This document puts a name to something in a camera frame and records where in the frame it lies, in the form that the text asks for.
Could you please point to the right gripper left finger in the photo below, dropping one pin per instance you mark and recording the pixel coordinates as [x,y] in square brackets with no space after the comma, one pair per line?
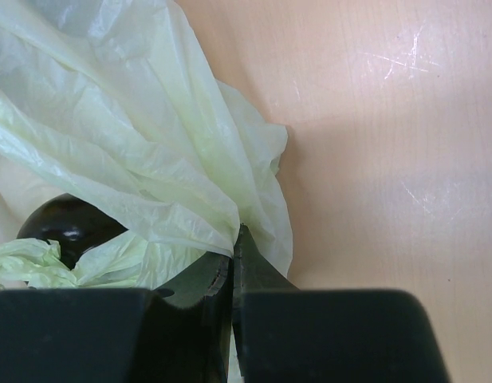
[177,333]

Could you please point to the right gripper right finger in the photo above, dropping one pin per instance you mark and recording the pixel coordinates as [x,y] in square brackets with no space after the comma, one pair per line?
[284,334]

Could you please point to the light green plastic bag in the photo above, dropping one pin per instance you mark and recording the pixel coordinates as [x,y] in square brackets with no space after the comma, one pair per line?
[114,102]

